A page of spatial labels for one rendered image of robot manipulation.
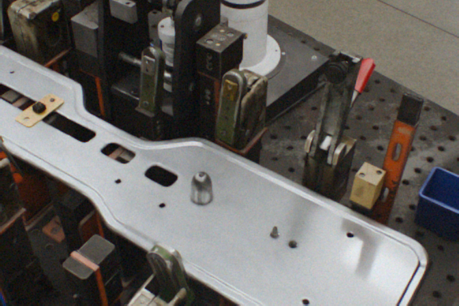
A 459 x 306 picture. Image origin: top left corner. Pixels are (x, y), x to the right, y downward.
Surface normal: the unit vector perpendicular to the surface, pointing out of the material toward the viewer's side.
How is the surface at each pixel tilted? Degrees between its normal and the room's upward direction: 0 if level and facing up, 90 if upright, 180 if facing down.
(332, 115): 81
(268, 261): 0
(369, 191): 90
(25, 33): 90
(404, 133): 90
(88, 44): 90
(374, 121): 0
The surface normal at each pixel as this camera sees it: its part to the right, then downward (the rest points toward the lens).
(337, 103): -0.55, 0.45
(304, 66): -0.01, -0.66
